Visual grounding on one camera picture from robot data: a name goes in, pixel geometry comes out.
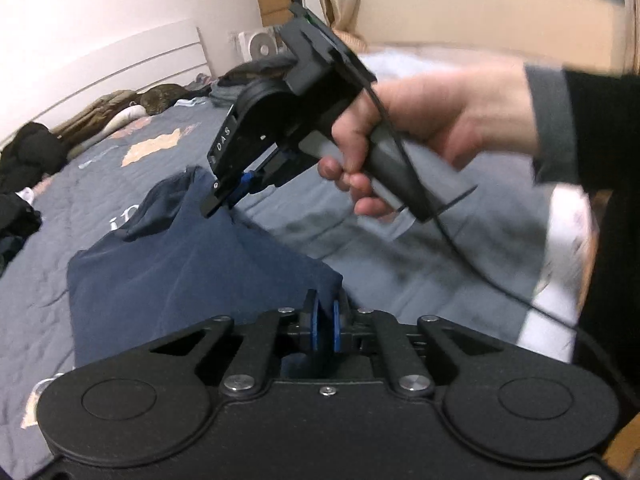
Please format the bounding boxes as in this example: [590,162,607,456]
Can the black down jacket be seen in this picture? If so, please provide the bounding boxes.
[0,121,69,194]

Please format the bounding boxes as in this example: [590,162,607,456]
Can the white rolled cloth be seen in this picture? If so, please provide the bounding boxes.
[101,104,149,134]

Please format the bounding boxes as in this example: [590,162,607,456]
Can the grey printed quilt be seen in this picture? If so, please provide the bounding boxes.
[0,92,556,461]

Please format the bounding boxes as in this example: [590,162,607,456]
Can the person's right forearm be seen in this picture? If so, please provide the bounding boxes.
[522,62,640,198]

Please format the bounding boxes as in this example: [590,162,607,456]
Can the olive brown coat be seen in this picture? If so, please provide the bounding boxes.
[49,88,144,149]

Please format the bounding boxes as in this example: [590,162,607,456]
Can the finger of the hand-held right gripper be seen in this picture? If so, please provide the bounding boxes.
[201,171,241,220]
[230,145,304,211]

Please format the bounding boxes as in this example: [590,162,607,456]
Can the navy blue t-shirt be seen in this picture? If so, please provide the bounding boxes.
[66,165,346,369]

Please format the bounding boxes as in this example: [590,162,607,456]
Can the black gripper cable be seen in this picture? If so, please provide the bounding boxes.
[367,82,601,342]

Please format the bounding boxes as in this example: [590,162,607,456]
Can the person's right hand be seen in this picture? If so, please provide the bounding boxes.
[317,58,539,221]

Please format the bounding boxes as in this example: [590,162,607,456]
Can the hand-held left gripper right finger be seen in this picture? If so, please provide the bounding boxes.
[330,299,508,398]

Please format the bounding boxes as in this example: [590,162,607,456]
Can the white fan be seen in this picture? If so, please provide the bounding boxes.
[236,29,289,62]

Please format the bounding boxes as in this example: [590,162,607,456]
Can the white pillow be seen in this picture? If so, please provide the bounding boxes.
[357,47,506,88]

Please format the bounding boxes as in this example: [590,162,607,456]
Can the camouflage garment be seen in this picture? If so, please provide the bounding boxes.
[139,83,192,114]

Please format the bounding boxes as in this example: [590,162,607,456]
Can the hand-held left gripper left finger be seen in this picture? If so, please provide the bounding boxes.
[147,289,322,401]

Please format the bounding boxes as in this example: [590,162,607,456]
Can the tan plush toy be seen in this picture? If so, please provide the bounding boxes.
[329,29,369,54]

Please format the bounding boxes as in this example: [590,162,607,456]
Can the person's black top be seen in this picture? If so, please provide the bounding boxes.
[575,187,640,391]

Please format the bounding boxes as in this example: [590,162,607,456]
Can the brown folded blankets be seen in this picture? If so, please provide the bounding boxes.
[0,19,212,152]

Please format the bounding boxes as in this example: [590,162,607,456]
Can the dark folded garment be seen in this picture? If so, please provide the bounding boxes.
[214,55,297,107]

